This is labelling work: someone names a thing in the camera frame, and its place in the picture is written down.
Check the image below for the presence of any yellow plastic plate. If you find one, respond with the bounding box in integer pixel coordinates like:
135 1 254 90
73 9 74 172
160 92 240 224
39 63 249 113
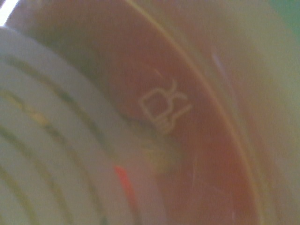
0 0 300 225

